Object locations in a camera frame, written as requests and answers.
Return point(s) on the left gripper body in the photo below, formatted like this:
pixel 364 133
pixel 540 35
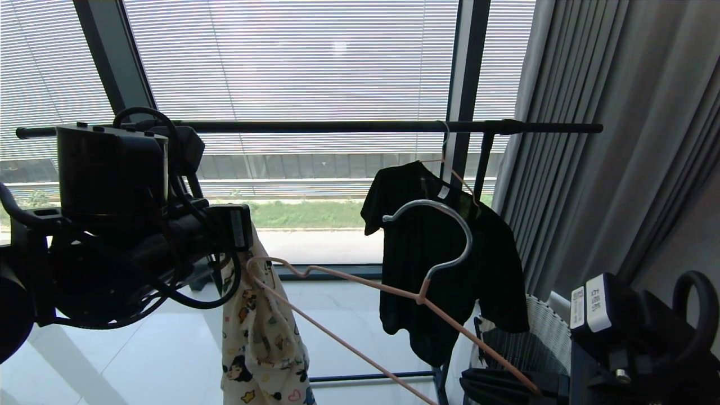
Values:
pixel 236 228

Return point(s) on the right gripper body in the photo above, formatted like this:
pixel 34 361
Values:
pixel 576 377

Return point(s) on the cream printed garment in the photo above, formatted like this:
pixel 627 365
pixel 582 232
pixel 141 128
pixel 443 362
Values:
pixel 264 349

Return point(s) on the black t-shirt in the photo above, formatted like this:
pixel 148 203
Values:
pixel 439 281

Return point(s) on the pink clothes hanger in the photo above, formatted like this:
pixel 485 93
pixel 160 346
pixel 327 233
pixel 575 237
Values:
pixel 445 152
pixel 427 203

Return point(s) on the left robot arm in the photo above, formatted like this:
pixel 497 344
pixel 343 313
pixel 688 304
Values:
pixel 112 169

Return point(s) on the white laundry basket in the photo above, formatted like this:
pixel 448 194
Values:
pixel 540 337

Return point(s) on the black clothes rack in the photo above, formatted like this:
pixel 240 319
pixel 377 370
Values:
pixel 337 126

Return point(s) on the grey curtain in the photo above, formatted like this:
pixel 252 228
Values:
pixel 619 140

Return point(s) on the window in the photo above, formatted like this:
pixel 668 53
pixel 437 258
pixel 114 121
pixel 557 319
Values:
pixel 467 67

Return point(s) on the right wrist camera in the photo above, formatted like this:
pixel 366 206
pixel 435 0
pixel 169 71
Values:
pixel 596 304

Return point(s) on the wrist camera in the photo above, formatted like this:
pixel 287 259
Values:
pixel 596 304
pixel 185 146

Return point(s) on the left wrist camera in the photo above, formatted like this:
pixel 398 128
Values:
pixel 185 146

